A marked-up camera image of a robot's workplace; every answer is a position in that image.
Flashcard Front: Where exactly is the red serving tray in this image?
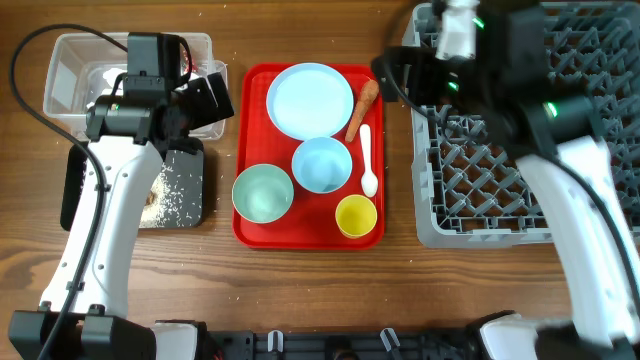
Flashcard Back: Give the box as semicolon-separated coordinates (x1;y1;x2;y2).
232;63;385;251

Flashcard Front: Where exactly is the brown food scrap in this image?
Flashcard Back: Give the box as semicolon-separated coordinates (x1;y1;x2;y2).
145;192;155;206

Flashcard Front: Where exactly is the white crumpled paper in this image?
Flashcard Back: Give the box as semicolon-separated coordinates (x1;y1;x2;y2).
85;67;125;109

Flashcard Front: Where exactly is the light blue bowl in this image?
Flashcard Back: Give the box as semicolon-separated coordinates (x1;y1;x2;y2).
291;137;353;194

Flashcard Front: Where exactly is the white rice pile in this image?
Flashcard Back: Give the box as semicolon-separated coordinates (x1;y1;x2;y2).
140;150;204;229

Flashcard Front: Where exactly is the large light blue plate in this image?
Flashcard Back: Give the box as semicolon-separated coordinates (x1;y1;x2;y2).
266;63;355;141

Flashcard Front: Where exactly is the white plastic spoon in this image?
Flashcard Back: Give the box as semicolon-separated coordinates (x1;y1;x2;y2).
359;124;379;198

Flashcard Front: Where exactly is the black food waste tray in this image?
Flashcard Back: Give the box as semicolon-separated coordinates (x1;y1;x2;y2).
60;138;205;231

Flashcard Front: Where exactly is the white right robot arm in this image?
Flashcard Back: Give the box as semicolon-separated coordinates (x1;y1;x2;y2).
371;1;639;359

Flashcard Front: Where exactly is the yellow cup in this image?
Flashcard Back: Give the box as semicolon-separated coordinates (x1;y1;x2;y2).
335;194;378;239

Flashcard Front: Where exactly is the orange carrot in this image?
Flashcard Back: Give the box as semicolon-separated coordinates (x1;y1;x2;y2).
345;80;379;143

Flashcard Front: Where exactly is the clear plastic waste bin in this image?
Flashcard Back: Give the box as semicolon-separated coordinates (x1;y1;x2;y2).
43;32;228;141

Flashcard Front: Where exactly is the green bowl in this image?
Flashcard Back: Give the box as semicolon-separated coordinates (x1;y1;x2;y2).
232;164;294;224

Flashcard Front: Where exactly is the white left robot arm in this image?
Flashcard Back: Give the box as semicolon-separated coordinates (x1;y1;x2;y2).
8;32;234;359

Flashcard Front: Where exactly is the grey dishwasher rack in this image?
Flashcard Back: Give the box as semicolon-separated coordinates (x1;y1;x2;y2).
412;1;639;248

